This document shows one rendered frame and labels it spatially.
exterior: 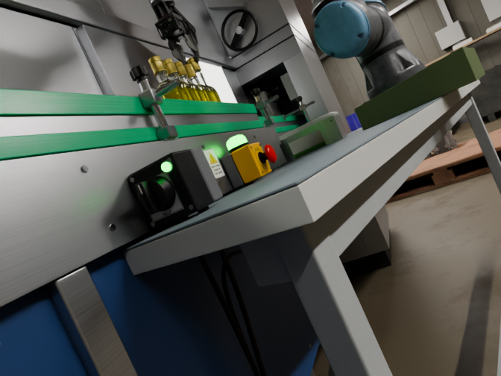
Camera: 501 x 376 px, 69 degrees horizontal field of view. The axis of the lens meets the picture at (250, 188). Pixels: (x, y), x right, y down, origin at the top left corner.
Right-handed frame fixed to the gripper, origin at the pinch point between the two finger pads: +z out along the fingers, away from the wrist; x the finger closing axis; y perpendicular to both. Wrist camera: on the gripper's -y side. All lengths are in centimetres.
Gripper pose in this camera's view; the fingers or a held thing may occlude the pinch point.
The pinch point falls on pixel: (192, 62)
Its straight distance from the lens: 128.9
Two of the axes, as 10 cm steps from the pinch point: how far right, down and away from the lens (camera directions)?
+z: 4.2, 9.1, 0.3
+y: -3.1, 1.8, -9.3
